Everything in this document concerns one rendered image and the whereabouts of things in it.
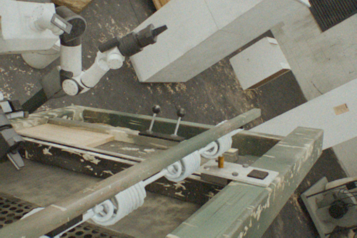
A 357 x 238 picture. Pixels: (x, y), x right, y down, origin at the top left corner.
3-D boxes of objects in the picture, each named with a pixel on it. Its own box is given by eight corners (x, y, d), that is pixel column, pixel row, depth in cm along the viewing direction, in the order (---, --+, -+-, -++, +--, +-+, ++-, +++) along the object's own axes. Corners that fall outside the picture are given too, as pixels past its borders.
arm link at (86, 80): (100, 78, 166) (76, 102, 176) (111, 69, 174) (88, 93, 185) (82, 60, 164) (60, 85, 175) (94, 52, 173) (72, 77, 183)
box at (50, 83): (54, 79, 222) (73, 64, 213) (63, 98, 221) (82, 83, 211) (37, 81, 212) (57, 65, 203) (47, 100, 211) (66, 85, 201)
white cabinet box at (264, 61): (239, 60, 683) (275, 39, 645) (254, 90, 670) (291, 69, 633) (228, 59, 646) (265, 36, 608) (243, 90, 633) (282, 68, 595)
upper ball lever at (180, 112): (171, 140, 155) (180, 109, 159) (179, 142, 153) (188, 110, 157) (167, 137, 152) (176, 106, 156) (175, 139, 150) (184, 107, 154)
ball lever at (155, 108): (146, 136, 161) (155, 106, 165) (154, 137, 159) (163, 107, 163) (142, 133, 158) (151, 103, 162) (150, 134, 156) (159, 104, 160)
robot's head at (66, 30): (42, 10, 141) (56, 9, 137) (59, 23, 148) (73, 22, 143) (36, 26, 139) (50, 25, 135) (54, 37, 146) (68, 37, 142)
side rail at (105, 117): (91, 126, 213) (91, 107, 211) (294, 163, 158) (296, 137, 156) (83, 128, 208) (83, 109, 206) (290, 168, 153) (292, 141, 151)
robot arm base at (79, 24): (42, 31, 169) (43, 5, 164) (70, 30, 177) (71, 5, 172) (57, 43, 159) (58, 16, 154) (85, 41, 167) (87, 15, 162)
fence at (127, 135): (56, 125, 191) (56, 117, 190) (237, 159, 143) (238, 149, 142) (48, 127, 186) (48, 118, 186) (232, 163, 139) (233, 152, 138)
